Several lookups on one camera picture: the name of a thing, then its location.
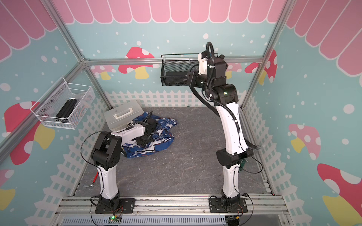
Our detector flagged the blue patterned trousers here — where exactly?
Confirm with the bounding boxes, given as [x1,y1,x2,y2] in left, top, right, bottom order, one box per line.
[122,112,177,158]

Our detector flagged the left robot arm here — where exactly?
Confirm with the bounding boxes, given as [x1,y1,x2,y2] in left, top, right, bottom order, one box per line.
[88,116,158,214]

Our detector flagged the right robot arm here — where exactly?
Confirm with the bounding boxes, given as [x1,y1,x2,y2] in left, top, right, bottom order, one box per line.
[187,71,257,213]

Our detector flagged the white plastic case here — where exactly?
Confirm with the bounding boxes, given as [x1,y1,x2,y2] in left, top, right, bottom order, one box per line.
[104,100,144,132]

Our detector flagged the black box in white basket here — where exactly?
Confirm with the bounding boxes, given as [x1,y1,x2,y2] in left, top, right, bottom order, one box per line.
[55,98,77,123]

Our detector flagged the green circuit board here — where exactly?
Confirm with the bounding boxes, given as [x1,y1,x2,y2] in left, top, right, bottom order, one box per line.
[108,216,122,224]

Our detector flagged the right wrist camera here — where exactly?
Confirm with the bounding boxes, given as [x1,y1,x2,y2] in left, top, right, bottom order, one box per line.
[198,51,228,78]

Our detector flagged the black mesh wall basket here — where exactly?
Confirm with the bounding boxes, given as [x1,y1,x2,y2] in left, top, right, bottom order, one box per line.
[160,53,199,86]

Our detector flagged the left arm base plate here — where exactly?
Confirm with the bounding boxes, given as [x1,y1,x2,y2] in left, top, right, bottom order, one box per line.
[95,198,136,214]

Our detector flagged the white wire wall basket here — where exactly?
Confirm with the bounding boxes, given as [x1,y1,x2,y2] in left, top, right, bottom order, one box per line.
[30,77,95,130]

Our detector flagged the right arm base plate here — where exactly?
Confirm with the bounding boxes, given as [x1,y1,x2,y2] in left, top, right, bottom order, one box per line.
[208,195,248,213]

